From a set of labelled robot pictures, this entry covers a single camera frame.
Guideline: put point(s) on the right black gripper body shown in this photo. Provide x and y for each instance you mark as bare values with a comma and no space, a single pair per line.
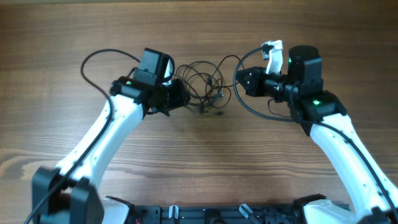
262,84

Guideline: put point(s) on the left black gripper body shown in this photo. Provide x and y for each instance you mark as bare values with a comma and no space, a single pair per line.
171,95

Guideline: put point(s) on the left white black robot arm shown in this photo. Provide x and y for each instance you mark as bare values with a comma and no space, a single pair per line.
68,193

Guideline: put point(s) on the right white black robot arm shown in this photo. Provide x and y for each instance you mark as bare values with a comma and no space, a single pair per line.
323,117

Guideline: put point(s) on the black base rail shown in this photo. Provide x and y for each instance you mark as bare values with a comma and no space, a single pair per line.
174,214

